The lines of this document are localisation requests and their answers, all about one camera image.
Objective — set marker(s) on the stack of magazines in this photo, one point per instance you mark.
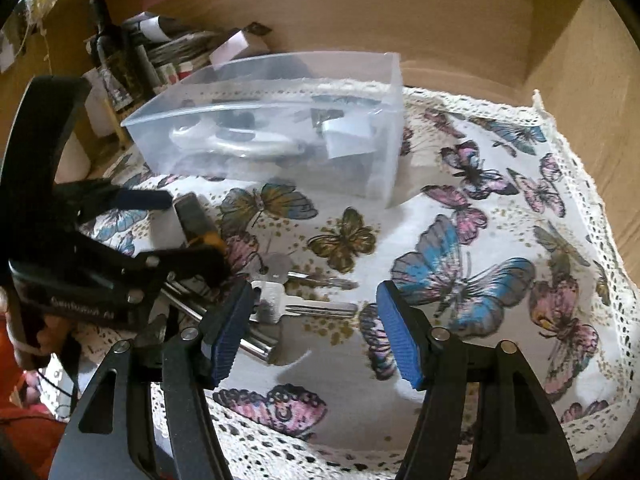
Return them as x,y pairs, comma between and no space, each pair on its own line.
185,50

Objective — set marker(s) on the silver key square head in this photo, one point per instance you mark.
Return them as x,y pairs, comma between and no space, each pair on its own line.
272,302

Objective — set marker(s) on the silver key round head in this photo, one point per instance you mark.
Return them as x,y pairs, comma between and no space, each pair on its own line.
277,266

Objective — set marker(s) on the black yellow rectangular tool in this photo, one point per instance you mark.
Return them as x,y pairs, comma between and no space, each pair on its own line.
197,222

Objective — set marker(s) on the dark wine bottle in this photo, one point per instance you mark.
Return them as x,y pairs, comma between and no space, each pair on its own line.
112,55

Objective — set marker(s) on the small white carton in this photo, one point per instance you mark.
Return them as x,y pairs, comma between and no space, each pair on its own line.
235,45

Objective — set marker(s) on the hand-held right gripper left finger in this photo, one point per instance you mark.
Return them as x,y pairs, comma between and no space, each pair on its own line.
227,327

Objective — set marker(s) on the person's left hand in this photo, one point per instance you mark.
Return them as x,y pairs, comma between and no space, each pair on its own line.
50,332

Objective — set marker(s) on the white paper tag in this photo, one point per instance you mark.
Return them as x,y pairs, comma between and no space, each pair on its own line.
345,137

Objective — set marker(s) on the clear plastic storage box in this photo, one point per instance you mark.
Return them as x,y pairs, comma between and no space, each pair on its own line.
260,125

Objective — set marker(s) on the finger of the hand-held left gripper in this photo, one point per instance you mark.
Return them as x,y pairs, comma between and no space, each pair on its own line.
190,262
150,199

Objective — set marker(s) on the butterfly print lace tablecloth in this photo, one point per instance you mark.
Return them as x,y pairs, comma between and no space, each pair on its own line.
450,200

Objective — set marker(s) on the silver metal rod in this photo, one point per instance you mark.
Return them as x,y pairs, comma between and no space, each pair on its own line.
255,346

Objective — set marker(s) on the bottle with white label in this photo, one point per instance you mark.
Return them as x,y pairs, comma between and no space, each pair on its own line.
155,27

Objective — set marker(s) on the red clothing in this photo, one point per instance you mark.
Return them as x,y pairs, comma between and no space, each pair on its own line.
25,435

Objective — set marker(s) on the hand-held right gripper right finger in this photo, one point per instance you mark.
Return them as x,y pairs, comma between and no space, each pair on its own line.
400,330

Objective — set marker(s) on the white cylindrical container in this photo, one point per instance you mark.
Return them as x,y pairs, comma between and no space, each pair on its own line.
82,125

